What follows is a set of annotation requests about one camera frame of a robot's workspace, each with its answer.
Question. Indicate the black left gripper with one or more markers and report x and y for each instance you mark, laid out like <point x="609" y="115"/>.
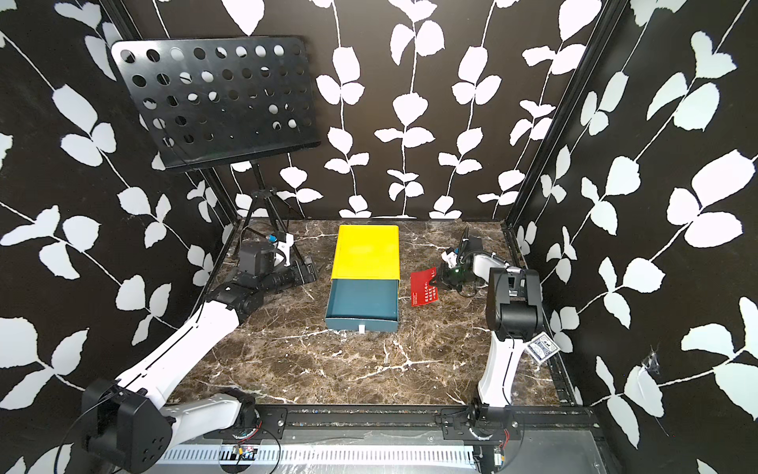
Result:
<point x="297" y="269"/>

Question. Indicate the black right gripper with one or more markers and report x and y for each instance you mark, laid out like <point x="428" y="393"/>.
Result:
<point x="445" y="278"/>

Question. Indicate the red postcard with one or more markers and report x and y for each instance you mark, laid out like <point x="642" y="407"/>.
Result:
<point x="423" y="291"/>

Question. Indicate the yellow teal drawer cabinet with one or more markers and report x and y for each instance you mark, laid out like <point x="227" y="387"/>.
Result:
<point x="367" y="252"/>

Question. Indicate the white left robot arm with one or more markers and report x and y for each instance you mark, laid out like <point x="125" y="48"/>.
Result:
<point x="128" y="421"/>

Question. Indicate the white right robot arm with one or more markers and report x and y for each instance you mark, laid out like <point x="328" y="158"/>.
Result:
<point x="513" y="315"/>

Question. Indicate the playing card on table edge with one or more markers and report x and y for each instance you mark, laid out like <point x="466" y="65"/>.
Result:
<point x="542" y="347"/>

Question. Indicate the black perforated music stand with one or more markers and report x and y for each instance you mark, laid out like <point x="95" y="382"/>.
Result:
<point x="214" y="102"/>

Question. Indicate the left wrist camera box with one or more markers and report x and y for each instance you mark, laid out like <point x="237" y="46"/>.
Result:
<point x="257" y="258"/>

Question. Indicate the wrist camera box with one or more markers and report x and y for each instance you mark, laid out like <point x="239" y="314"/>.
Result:
<point x="471" y="246"/>
<point x="257" y="258"/>

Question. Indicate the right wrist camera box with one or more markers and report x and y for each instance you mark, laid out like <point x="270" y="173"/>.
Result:
<point x="471" y="246"/>

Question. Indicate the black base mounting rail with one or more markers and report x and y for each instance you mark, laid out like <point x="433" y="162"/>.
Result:
<point x="476" y="422"/>

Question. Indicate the white slotted cable duct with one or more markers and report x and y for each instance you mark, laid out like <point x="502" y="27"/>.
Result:
<point x="296" y="454"/>

